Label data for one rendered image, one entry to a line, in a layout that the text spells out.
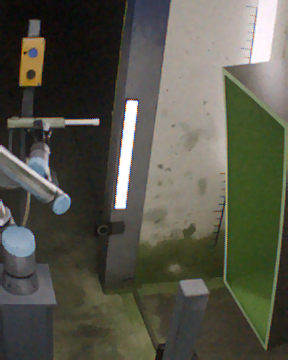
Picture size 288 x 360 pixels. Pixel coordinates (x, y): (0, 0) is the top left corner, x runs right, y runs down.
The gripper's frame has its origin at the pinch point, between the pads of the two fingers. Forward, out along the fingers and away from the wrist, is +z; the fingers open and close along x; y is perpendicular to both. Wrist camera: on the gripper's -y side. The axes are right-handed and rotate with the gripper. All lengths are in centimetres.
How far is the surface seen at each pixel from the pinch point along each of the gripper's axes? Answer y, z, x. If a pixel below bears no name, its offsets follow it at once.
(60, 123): 9.4, 14.3, 6.8
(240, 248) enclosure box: 67, -29, 91
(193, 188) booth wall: 62, 19, 73
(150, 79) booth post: -6, 22, 54
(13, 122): 3.0, 10.5, -17.2
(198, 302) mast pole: -56, -171, 52
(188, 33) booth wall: -28, 28, 75
